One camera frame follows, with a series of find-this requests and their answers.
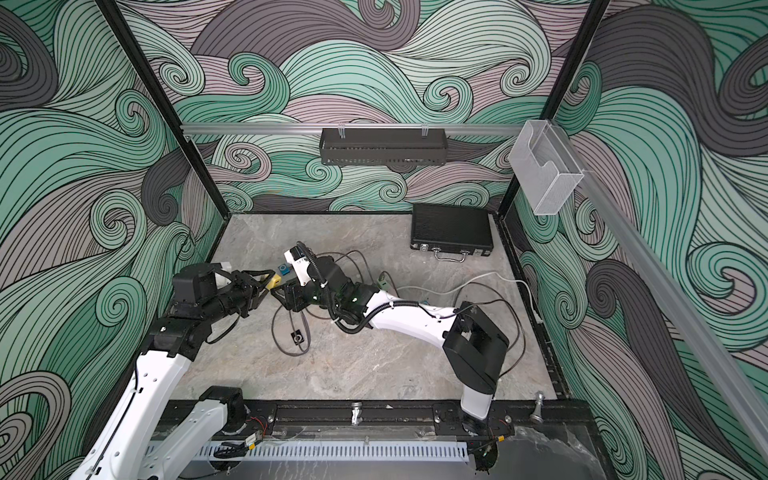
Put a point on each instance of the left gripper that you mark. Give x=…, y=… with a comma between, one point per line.
x=249, y=287

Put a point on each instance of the aluminium rail back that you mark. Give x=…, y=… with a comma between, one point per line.
x=276, y=128

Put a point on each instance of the clear acrylic wall holder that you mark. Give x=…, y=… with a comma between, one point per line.
x=545, y=164

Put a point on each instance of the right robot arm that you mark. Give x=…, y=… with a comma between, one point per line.
x=475, y=347

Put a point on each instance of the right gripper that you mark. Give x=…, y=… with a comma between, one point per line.
x=296, y=293

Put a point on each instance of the black mp3 player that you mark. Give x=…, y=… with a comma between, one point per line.
x=297, y=337

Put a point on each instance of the black hard case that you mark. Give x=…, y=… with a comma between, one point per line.
x=450, y=232

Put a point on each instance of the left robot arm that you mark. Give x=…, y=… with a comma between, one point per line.
x=203, y=294

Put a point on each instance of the yellow charger adapter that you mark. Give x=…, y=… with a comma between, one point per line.
x=273, y=282

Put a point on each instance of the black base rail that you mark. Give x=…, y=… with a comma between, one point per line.
x=282, y=413

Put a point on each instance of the black wall shelf tray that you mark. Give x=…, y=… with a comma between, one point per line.
x=347, y=146

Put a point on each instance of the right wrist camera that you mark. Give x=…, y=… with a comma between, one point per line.
x=299, y=263

